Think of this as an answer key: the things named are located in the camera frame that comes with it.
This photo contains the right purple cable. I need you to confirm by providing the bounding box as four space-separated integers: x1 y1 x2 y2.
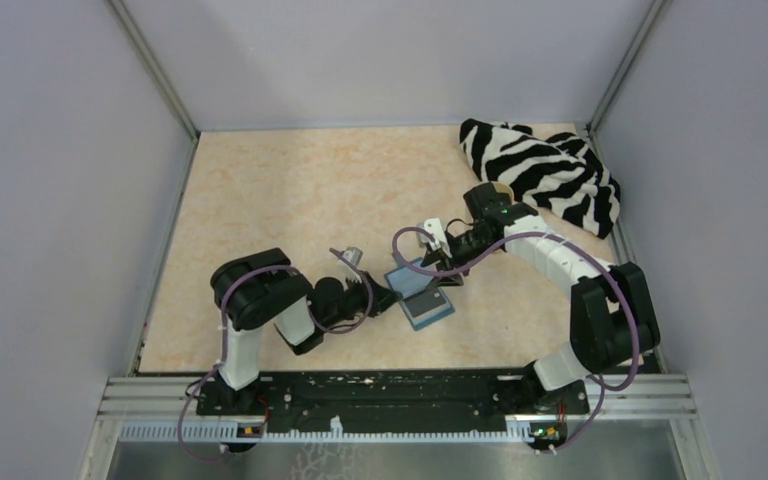
391 226 644 455

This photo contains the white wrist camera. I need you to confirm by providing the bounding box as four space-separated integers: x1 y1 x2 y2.
419 218 451 258
337 246 363 278

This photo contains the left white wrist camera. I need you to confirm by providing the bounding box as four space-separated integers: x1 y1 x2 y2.
337 246 363 278

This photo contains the dark card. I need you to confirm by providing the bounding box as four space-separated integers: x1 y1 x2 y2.
404 288 449 320

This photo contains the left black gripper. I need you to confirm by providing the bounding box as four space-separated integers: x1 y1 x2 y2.
321 269 402 330

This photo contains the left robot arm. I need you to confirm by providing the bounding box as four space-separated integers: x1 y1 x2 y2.
209 247 401 414

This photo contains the zebra striped cloth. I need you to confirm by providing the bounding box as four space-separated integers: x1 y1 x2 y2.
459 118 622 239

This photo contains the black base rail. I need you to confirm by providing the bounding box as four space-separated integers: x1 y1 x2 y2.
195 367 590 434

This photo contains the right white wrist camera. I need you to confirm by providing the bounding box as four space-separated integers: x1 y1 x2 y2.
419 218 451 258

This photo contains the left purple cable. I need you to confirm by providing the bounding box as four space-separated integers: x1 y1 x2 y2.
177 248 375 465

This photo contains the purple cable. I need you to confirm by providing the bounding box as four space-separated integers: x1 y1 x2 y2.
391 226 644 455
177 248 375 465

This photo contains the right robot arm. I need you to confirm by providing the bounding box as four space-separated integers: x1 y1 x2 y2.
417 182 661 412

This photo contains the white slotted cable duct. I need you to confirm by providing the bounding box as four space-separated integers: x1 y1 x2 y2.
118 420 535 445

